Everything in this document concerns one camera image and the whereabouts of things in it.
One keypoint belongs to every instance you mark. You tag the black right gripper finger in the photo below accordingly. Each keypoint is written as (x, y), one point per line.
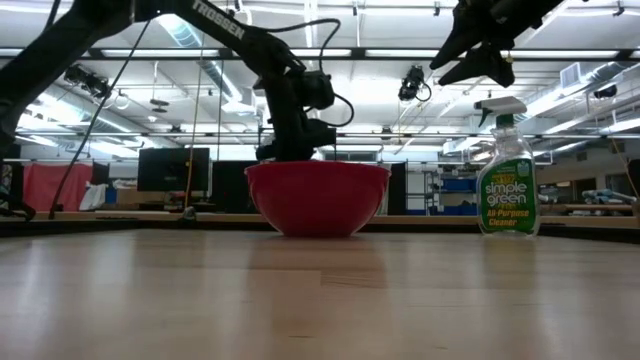
(485, 67)
(457, 42)

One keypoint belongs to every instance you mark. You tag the large red bowl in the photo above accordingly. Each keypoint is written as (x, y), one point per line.
(317, 200)

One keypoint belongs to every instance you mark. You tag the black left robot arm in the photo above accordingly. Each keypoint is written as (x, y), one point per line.
(60, 35)

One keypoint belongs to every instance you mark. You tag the dark partition panel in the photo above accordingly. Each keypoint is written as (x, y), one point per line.
(231, 187)

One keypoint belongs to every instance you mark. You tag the black computer monitor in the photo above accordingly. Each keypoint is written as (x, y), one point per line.
(172, 170)

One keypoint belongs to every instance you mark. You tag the blue storage bin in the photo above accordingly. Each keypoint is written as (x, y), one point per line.
(459, 185)

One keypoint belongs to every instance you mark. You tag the narrow black panel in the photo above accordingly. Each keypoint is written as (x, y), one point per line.
(398, 187)

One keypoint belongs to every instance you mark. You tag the green cleaner spray bottle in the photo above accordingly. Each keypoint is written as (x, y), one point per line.
(507, 195)

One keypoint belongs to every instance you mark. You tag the white cloth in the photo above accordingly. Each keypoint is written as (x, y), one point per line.
(94, 197)

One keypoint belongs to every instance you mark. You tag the blue white background object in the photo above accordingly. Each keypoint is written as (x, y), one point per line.
(607, 196)

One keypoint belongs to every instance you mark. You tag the red cloth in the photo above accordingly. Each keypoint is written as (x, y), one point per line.
(50, 187)

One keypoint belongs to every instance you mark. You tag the black overhead frame beam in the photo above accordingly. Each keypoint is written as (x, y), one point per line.
(425, 53)

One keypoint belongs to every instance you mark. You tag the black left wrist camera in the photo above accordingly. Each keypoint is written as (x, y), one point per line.
(317, 90)

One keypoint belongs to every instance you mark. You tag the black overhead camera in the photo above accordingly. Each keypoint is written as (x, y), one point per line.
(412, 82)

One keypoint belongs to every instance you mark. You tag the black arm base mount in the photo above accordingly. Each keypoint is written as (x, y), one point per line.
(10, 200)

